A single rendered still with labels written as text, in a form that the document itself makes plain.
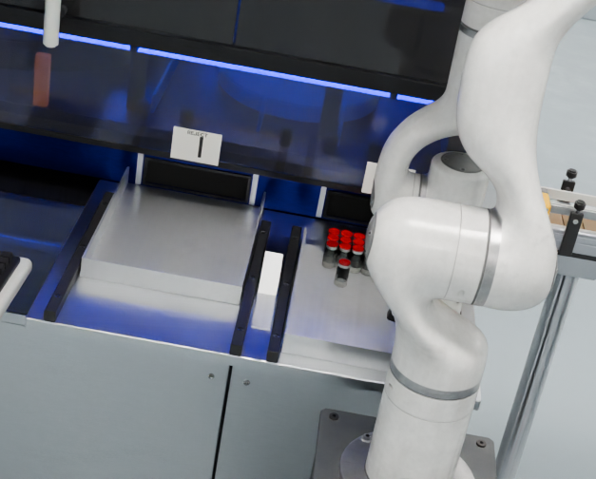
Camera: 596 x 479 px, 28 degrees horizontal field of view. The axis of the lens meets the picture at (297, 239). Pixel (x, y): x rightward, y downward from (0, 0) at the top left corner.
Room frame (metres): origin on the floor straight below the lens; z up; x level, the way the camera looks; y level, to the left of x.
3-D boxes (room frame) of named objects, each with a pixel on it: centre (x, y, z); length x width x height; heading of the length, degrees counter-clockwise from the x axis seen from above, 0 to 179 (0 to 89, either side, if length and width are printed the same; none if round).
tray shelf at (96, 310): (1.71, 0.03, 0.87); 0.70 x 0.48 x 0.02; 90
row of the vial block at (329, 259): (1.78, -0.14, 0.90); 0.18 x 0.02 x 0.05; 89
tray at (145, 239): (1.78, 0.20, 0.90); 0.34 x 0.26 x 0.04; 0
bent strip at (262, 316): (1.63, 0.03, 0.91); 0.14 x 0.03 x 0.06; 0
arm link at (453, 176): (1.52, -0.20, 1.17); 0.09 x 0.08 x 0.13; 90
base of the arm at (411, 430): (1.28, -0.21, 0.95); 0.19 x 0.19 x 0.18
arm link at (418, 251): (1.28, -0.17, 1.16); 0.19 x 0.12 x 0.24; 90
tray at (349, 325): (1.67, -0.14, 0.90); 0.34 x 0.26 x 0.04; 179
